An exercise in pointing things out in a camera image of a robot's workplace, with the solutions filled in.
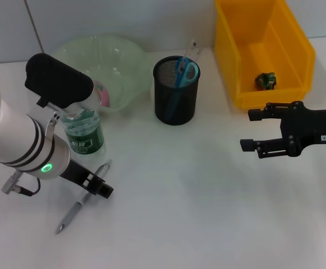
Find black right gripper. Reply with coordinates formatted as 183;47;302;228
239;100;326;160

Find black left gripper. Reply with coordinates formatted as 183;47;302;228
58;159;115;200

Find grey ballpoint pen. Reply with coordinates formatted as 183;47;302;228
55;159;113;235

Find clear green-label plastic bottle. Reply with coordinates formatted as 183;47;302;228
60;108;107;157

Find green plastic wrapper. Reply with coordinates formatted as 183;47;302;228
254;72;278;91

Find blue scissors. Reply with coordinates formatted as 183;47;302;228
164;55;201;122

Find pink toy peach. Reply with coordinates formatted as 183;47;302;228
92;80;111;108

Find clear plastic ruler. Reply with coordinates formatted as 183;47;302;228
179;39;204;68

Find black mesh pen holder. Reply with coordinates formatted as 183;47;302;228
152;55;202;126

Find translucent green fruit plate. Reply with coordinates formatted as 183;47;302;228
50;34;152;114

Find yellow plastic bin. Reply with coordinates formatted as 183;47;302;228
213;0;316;109

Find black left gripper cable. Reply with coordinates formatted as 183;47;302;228
1;172;43;197

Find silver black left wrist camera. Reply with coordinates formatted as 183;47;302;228
25;53;103;109

